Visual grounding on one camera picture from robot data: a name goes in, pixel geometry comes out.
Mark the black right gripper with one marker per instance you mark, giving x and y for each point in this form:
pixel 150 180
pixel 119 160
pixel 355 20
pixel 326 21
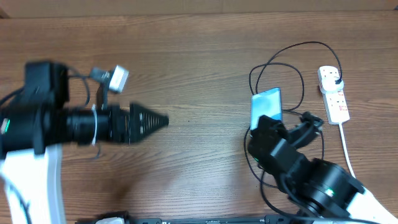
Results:
pixel 277 124

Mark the white charger plug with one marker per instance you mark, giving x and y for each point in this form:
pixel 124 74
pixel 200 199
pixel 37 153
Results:
pixel 329 85

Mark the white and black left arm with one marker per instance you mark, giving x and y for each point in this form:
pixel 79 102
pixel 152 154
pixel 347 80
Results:
pixel 35 123

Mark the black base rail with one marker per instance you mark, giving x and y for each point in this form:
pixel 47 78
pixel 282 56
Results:
pixel 125 217

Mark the blue screen smartphone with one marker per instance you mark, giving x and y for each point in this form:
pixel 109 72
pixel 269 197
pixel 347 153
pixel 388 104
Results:
pixel 268 103

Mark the white power strip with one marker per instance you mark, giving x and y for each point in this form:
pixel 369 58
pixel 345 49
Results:
pixel 335 103

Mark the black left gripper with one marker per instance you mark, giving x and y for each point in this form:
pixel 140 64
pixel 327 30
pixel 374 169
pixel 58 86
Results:
pixel 134 129

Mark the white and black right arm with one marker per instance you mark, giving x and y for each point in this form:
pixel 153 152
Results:
pixel 323 191

